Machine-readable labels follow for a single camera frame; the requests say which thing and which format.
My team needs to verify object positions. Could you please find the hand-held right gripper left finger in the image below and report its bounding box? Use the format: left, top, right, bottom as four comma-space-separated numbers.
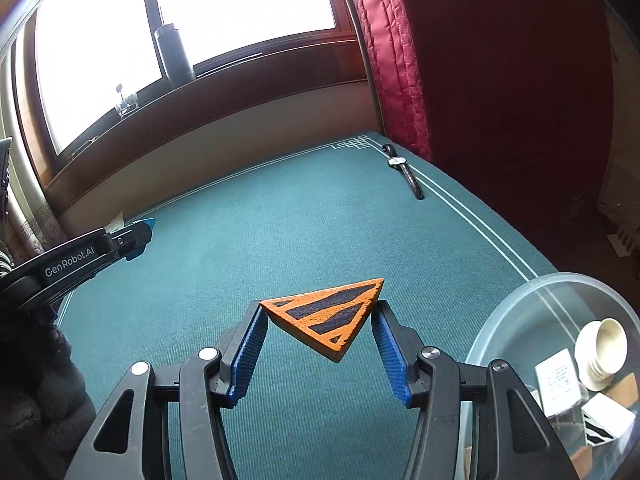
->
62, 302, 271, 480

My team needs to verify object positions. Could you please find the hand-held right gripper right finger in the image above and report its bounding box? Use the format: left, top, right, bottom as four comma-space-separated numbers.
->
371, 300, 581, 480

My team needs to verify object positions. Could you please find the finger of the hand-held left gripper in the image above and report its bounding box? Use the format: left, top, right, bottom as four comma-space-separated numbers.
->
125, 217, 157, 262
105, 224, 151, 261

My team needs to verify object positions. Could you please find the orange black-striped wedge block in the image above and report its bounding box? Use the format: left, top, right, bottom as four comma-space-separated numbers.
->
260, 277, 386, 363

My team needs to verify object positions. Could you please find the clear plastic container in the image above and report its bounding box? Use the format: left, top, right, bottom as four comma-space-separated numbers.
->
465, 272, 640, 480

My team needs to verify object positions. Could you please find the white wall charger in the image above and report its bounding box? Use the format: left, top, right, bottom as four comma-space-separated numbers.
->
534, 348, 583, 418

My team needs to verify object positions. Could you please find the cream ribbed plastic cup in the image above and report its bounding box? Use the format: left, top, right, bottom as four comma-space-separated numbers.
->
574, 318, 628, 392

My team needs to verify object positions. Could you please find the small wooden wedge block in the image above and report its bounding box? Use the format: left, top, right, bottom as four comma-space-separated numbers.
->
567, 442, 608, 471

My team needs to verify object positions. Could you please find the white black-striped wedge block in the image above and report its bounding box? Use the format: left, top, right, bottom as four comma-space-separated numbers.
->
580, 392, 633, 447

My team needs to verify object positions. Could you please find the person's left hand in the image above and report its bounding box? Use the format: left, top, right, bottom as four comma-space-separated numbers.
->
0, 310, 96, 480

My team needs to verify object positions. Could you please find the beige patterned curtain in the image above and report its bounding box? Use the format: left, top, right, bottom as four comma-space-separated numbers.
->
0, 45, 68, 261

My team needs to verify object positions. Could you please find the small clear glass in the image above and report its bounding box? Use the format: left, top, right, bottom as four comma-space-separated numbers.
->
114, 83, 140, 120

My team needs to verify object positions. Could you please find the teal table mat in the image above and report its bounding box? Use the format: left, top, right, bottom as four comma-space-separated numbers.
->
52, 130, 558, 480

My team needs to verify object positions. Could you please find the black thermos bottle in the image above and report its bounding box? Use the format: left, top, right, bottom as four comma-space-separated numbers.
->
153, 23, 197, 86

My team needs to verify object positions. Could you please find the wooden framed window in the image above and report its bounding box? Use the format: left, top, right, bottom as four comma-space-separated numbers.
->
12, 0, 366, 176

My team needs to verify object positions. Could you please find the red quilted cushion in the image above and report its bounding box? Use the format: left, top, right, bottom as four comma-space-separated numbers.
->
339, 0, 433, 161

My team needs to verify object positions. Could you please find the black strap wristwatch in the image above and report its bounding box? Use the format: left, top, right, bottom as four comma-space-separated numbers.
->
382, 143, 425, 201

